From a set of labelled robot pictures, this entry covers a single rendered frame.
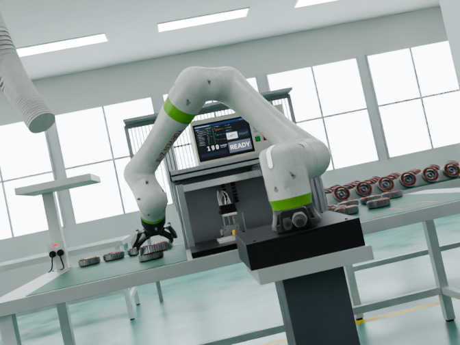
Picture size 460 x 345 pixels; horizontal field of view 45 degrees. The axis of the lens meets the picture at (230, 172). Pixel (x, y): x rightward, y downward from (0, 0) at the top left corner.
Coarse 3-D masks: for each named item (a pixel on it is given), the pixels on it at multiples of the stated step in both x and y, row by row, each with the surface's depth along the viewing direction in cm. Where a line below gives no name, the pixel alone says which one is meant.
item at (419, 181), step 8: (440, 168) 412; (448, 168) 382; (416, 176) 379; (440, 176) 381; (376, 184) 376; (400, 184) 378; (416, 184) 379; (352, 192) 374; (376, 192) 376; (328, 200) 372
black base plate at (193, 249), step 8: (208, 240) 260; (216, 240) 249; (192, 248) 233; (200, 248) 225; (208, 248) 218; (216, 248) 215; (224, 248) 215; (232, 248) 216; (192, 256) 214; (200, 256) 214
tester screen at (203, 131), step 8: (232, 120) 254; (240, 120) 254; (200, 128) 252; (208, 128) 252; (216, 128) 253; (224, 128) 253; (232, 128) 254; (240, 128) 254; (200, 136) 252; (208, 136) 252; (216, 136) 253; (224, 136) 253; (248, 136) 254; (200, 144) 252; (208, 144) 252; (224, 144) 253; (200, 152) 252; (208, 152) 252
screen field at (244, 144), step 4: (240, 140) 254; (244, 140) 254; (248, 140) 254; (228, 144) 253; (232, 144) 253; (236, 144) 253; (240, 144) 253; (244, 144) 254; (248, 144) 254; (232, 148) 253; (236, 148) 253; (240, 148) 253; (244, 148) 254; (248, 148) 254; (252, 148) 254; (232, 152) 253
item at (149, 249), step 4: (152, 244) 221; (156, 244) 222; (160, 244) 222; (164, 244) 223; (144, 248) 221; (148, 248) 221; (152, 248) 221; (156, 248) 221; (160, 248) 221; (164, 248) 222; (144, 252) 222; (148, 252) 221; (152, 252) 220; (156, 252) 221
